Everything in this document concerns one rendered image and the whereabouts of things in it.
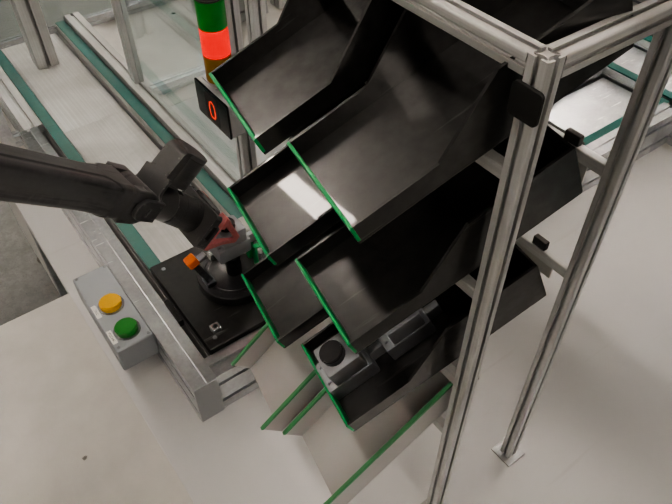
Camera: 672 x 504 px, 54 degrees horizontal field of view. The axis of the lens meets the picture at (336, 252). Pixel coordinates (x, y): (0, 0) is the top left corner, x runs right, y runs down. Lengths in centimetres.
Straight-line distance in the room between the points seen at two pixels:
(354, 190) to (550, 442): 75
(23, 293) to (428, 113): 229
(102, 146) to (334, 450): 103
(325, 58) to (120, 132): 112
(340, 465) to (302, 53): 57
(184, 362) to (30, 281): 168
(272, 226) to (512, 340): 68
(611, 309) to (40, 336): 113
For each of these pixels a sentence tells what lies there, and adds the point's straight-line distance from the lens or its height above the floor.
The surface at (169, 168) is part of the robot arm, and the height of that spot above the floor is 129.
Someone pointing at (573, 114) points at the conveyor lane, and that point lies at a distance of 184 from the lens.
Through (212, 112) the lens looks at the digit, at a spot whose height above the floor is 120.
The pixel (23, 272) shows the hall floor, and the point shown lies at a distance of 284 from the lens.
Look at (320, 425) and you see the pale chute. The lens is 102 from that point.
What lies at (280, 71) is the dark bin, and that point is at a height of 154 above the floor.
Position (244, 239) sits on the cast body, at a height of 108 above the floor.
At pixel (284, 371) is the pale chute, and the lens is 105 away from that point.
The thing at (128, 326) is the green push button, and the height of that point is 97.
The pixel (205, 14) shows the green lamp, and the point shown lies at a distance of 117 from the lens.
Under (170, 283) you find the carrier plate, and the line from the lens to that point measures 128.
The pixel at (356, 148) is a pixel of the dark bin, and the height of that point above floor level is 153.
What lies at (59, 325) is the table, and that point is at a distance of 143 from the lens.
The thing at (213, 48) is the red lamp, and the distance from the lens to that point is 119.
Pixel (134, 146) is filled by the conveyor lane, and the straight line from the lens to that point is 171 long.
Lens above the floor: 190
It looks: 46 degrees down
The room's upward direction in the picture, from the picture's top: straight up
